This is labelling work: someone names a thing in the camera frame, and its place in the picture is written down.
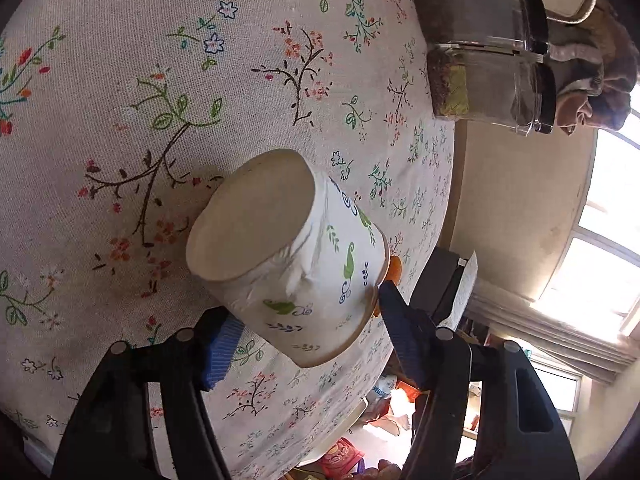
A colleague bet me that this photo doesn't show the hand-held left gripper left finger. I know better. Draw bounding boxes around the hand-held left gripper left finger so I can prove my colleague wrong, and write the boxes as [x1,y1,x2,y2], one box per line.
[50,305,246,480]

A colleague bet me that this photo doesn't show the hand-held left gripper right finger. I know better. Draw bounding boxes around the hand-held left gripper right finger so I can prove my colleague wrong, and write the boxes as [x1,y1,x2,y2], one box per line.
[378,280,581,480]

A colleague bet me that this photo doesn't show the white floral paper cup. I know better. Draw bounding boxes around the white floral paper cup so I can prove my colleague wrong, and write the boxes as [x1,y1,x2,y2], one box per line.
[185,149,391,368]

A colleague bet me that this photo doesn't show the white printed bag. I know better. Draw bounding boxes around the white printed bag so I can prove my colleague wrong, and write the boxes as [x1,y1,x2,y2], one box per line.
[372,375,398,401]

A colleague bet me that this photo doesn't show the dark grey ottoman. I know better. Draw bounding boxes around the dark grey ottoman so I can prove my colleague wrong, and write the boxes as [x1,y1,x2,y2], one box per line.
[412,246,468,333]

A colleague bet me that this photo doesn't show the quilted light blue cushion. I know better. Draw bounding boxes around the quilted light blue cushion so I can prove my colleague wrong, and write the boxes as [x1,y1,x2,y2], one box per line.
[445,250,480,331]

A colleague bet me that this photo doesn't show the grey curtain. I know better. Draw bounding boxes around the grey curtain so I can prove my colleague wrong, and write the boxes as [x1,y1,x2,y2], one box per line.
[467,277,638,386]

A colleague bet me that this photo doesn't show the small side window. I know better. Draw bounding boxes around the small side window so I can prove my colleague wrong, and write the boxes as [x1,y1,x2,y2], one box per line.
[520,355,583,431]

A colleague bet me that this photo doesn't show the large window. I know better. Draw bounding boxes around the large window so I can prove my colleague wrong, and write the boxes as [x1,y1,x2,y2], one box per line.
[530,110,640,346]

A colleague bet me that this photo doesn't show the clear jar with yellow contents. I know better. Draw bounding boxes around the clear jar with yellow contents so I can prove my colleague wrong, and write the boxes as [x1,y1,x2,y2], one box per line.
[427,44,557,137]

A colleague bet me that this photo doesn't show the floral tablecloth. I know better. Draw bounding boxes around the floral tablecloth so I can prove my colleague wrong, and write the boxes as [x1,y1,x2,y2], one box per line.
[0,0,458,480]

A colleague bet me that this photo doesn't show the clear jar with dark contents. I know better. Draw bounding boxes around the clear jar with dark contents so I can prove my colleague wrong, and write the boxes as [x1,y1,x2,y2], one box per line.
[410,0,549,55]

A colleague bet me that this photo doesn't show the brown blanket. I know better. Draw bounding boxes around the brown blanket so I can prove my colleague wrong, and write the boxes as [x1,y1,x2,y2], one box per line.
[547,0,640,136]

